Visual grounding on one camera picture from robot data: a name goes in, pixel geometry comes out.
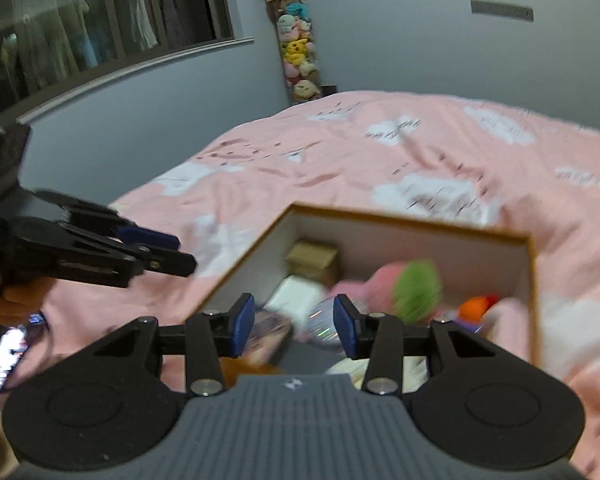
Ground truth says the column of plush toys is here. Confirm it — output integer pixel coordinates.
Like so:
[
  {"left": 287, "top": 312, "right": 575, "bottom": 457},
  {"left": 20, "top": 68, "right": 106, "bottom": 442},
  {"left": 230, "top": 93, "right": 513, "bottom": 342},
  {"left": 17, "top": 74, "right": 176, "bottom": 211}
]
[{"left": 272, "top": 0, "right": 325, "bottom": 107}]

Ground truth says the orange cardboard box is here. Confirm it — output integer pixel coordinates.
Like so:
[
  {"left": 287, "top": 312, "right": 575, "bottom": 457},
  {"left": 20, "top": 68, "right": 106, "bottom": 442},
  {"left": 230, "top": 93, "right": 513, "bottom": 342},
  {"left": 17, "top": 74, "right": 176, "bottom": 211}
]
[{"left": 200, "top": 202, "right": 539, "bottom": 367}]

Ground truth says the person's left hand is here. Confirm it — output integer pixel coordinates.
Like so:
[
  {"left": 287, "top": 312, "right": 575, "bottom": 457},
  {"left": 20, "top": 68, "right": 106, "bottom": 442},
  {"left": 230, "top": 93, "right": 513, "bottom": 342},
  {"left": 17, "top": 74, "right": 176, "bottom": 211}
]
[{"left": 0, "top": 249, "right": 57, "bottom": 322}]

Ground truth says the grey wall vent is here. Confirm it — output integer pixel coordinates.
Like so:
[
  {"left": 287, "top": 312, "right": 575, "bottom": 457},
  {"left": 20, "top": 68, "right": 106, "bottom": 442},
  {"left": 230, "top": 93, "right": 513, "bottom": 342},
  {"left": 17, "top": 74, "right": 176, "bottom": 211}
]
[{"left": 470, "top": 0, "right": 535, "bottom": 22}]

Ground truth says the orange knitted tangerine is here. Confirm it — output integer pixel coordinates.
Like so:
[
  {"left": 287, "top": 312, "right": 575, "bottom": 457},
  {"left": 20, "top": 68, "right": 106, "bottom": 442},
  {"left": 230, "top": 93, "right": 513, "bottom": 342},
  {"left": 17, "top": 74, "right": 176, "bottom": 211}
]
[{"left": 457, "top": 295, "right": 501, "bottom": 324}]

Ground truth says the holographic shiny card sleeve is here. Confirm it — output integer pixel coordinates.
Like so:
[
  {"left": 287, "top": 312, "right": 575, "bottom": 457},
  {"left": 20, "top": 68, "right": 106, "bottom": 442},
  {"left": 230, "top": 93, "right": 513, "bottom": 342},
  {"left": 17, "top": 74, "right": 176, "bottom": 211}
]
[{"left": 307, "top": 297, "right": 349, "bottom": 352}]

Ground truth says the white hanging garment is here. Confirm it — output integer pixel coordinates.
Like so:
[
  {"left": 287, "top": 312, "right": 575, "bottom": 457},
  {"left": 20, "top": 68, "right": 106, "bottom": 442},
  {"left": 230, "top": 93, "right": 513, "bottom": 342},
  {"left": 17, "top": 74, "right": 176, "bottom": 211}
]
[{"left": 127, "top": 0, "right": 160, "bottom": 52}]

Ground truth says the pink printed blanket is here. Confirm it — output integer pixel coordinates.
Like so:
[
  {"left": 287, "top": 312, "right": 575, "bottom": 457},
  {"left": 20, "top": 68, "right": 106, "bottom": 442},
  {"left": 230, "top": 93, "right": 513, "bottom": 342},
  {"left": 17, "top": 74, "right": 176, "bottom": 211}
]
[{"left": 45, "top": 91, "right": 600, "bottom": 480}]

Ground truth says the pink plush peach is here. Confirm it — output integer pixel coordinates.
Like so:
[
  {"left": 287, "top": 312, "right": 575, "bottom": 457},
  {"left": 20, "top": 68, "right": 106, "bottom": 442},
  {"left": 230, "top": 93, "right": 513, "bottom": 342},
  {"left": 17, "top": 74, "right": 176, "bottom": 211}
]
[{"left": 330, "top": 259, "right": 444, "bottom": 327}]

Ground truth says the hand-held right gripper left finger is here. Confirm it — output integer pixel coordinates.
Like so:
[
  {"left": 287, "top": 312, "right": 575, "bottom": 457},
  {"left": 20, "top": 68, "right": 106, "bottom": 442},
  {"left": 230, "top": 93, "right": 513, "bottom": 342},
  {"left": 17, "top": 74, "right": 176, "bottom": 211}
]
[{"left": 97, "top": 292, "right": 256, "bottom": 396}]

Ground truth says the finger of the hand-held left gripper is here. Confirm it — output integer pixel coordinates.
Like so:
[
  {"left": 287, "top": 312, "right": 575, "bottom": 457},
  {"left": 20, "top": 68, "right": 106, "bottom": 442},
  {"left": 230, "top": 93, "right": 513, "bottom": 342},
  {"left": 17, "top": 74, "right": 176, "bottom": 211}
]
[
  {"left": 34, "top": 190, "right": 182, "bottom": 252},
  {"left": 54, "top": 238, "right": 198, "bottom": 289}
]

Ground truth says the dark speckled card box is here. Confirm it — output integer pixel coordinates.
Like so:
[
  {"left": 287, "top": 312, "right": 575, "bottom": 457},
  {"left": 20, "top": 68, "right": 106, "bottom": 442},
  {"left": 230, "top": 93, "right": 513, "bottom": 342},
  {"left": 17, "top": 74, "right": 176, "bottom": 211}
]
[{"left": 247, "top": 307, "right": 296, "bottom": 364}]

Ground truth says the gold cardboard box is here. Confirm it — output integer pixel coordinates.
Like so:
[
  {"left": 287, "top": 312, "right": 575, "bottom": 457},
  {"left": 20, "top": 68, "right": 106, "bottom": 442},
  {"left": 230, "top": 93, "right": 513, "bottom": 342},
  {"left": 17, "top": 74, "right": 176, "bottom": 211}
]
[{"left": 284, "top": 240, "right": 342, "bottom": 286}]

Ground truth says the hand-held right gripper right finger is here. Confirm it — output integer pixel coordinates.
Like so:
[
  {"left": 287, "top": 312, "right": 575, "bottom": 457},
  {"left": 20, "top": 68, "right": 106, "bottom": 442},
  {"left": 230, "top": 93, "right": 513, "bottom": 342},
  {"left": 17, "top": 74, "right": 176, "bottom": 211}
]
[{"left": 332, "top": 294, "right": 491, "bottom": 395}]

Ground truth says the white rounded box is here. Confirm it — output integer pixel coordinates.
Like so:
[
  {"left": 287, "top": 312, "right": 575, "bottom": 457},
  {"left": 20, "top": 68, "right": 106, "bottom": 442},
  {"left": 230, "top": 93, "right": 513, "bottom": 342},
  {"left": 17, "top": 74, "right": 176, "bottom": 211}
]
[{"left": 265, "top": 275, "right": 327, "bottom": 322}]

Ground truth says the pink fabric pouch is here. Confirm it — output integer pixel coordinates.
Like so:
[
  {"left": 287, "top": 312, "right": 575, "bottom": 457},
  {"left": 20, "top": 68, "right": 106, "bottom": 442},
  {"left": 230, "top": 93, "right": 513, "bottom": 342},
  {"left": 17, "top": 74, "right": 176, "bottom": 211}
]
[{"left": 484, "top": 299, "right": 534, "bottom": 362}]

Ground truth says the window with grey frame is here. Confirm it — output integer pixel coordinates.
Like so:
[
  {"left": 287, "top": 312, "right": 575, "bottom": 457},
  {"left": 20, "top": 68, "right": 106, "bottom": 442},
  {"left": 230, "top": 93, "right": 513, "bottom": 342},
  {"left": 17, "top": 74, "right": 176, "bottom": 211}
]
[{"left": 0, "top": 0, "right": 257, "bottom": 127}]

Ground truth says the smartphone with lit screen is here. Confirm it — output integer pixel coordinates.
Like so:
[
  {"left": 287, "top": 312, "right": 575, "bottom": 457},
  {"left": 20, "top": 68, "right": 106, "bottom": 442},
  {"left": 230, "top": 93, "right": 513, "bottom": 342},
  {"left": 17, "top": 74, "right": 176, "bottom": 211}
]
[{"left": 0, "top": 312, "right": 49, "bottom": 399}]

